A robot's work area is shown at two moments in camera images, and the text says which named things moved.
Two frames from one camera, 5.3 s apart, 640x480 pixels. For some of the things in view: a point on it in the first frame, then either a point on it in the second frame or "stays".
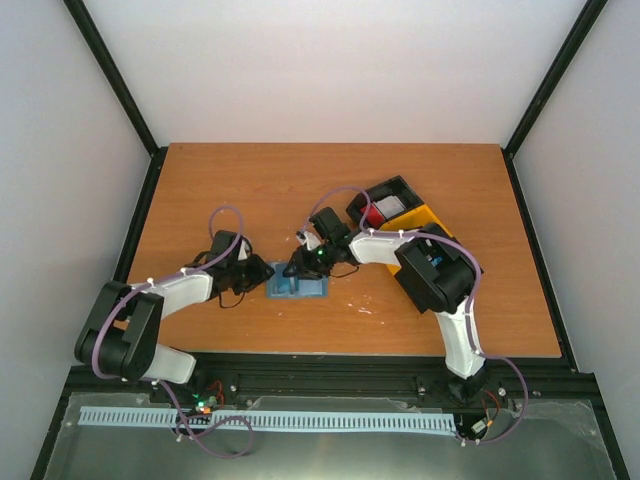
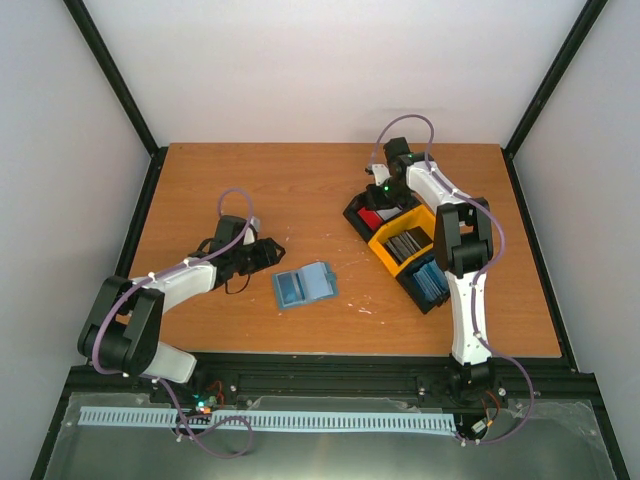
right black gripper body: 319,264 → 389,197
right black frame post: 587,18 stays
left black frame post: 124,94 stays
